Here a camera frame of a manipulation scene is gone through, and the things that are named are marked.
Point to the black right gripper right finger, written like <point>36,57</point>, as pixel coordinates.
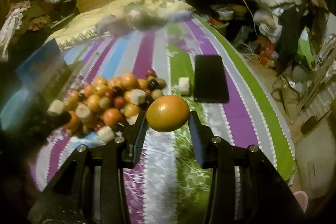
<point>209,149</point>

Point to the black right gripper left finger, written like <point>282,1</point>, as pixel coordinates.
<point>127,148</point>

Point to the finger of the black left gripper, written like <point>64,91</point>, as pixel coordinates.
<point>35,123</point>

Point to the large orange fruit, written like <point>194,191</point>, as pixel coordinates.
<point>167,113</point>

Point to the orange centre of pile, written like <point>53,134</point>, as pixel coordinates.
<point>112,116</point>

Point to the white cube left of pile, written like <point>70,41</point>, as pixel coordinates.
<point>83,112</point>

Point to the red round fruit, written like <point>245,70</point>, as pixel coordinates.
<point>119,102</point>

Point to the striped floral bed sheet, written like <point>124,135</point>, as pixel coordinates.
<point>56,177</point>

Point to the white cube centre pile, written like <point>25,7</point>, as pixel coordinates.
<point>137,97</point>

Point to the blue cardboard box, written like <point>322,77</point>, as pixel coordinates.
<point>45,71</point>

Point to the black smartphone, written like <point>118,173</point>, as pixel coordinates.
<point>210,83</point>

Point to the white cube near phone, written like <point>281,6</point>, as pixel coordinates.
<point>184,86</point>

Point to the white cloth on left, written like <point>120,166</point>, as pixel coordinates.
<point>12,23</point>

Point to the cream quilted blanket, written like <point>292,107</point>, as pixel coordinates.
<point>87,24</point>

